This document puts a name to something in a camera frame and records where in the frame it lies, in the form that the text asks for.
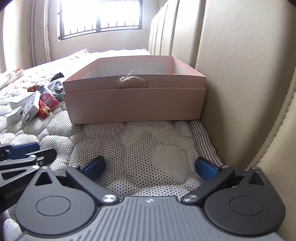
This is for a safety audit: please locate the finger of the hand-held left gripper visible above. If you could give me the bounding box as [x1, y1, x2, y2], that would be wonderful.
[0, 142, 40, 161]
[0, 148, 57, 188]

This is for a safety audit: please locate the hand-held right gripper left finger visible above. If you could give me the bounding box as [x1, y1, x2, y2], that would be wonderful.
[33, 156, 119, 208]

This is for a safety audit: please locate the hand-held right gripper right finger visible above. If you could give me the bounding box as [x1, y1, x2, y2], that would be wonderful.
[181, 157, 266, 206]

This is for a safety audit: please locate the small white charger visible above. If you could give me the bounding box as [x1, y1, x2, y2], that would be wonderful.
[6, 106, 25, 125]

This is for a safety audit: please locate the pink cardboard box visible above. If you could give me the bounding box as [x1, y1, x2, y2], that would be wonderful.
[63, 56, 207, 125]

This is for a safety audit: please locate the small red box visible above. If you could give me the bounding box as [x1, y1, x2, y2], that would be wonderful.
[38, 102, 52, 119]

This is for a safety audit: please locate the quilted bed cover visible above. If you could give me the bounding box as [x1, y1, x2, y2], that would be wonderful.
[0, 48, 223, 232]

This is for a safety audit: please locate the pink tube with teal cap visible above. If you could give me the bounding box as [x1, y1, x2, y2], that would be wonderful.
[40, 89, 65, 109]

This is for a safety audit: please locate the clear plastic bag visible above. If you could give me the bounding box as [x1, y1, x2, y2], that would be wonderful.
[47, 80, 64, 95]

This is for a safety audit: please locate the white cloth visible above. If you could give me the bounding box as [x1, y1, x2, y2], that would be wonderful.
[0, 69, 25, 90]

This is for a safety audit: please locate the beige padded headboard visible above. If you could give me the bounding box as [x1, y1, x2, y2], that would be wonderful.
[148, 0, 296, 232]

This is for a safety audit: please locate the beige curtain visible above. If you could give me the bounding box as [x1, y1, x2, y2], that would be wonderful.
[0, 0, 52, 71]

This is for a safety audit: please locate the barred window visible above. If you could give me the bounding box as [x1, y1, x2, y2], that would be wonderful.
[57, 0, 154, 42]

